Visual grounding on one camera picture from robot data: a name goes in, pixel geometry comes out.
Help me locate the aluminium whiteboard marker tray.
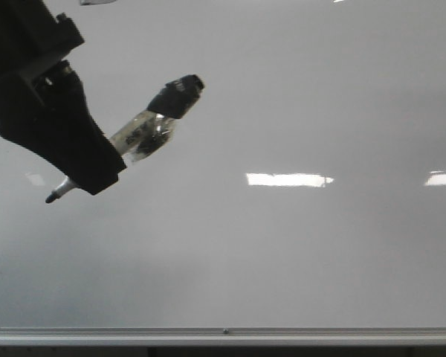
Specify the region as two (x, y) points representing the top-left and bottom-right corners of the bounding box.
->
(0, 327), (446, 347)

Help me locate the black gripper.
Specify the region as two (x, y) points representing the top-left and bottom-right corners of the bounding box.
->
(0, 1), (126, 195)

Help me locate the black whiteboard marker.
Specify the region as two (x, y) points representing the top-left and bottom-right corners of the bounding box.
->
(45, 74), (206, 205)

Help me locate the white whiteboard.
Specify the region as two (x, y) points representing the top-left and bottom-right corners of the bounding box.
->
(0, 1), (446, 328)

